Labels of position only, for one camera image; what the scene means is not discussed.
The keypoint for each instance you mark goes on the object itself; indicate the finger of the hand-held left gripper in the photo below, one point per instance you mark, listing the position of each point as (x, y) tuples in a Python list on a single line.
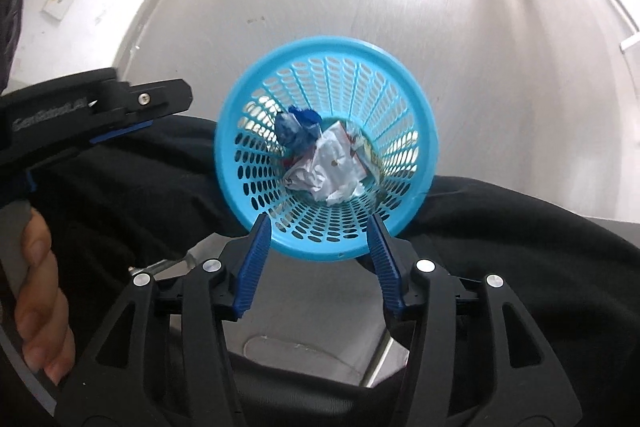
[(130, 127)]

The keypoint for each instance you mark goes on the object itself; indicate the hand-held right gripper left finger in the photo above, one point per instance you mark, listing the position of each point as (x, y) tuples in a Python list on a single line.
[(252, 267)]

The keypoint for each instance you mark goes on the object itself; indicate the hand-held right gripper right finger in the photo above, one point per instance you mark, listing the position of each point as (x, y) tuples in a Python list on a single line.
[(385, 267)]

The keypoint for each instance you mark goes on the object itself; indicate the pink and white plastic bag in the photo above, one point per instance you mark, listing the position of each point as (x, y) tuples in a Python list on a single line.
[(325, 167)]

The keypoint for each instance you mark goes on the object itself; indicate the pink printed plastic wrapper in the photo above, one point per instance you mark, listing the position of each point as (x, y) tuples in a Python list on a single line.
[(362, 152)]

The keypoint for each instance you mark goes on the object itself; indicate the blue wrapper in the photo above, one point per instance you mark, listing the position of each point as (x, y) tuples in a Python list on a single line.
[(295, 129)]

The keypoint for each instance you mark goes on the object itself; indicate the blue plastic mesh basket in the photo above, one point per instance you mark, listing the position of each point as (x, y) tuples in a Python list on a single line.
[(400, 117)]

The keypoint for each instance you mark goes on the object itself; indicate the person's left hand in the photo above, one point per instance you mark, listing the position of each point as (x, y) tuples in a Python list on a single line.
[(45, 307)]

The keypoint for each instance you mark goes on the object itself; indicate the person's black pants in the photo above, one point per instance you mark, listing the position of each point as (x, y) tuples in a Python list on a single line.
[(500, 232)]

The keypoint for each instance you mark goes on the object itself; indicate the dark cloth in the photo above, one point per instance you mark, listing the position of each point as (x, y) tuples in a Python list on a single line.
[(12, 7)]

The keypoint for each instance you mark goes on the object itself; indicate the white wall socket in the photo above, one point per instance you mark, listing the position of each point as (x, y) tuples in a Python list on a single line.
[(58, 2)]

